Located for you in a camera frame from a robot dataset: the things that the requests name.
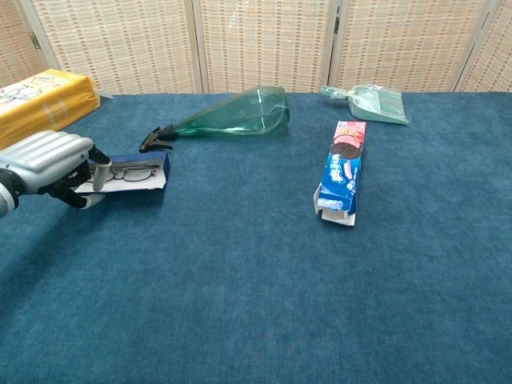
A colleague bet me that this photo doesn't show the bamboo folding screen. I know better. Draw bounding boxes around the bamboo folding screen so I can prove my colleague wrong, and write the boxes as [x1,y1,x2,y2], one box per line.
[0,0,512,97]

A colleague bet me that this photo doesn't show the green spray bottle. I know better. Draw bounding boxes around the green spray bottle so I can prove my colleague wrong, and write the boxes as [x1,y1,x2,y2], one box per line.
[138,86,291,154]

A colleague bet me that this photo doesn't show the black eyeglasses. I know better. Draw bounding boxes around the black eyeglasses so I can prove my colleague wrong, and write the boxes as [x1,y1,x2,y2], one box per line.
[90,162,158,183]

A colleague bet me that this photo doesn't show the yellow cartoon tissue pack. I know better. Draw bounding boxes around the yellow cartoon tissue pack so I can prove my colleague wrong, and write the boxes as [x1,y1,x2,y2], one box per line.
[0,68,101,151]

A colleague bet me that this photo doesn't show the blue felt table cover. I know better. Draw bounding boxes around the blue felt table cover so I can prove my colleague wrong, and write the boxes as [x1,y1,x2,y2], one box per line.
[0,91,512,384]

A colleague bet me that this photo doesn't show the green dustpan brush set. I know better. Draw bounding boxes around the green dustpan brush set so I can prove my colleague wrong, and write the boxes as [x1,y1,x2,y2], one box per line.
[320,84,411,126]

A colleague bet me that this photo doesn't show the slim blue Oreo box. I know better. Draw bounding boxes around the slim blue Oreo box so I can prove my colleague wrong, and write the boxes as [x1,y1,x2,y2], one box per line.
[312,120,368,227]

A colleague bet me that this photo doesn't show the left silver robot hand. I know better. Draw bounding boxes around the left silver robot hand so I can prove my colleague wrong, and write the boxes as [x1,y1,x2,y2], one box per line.
[0,130,113,210]

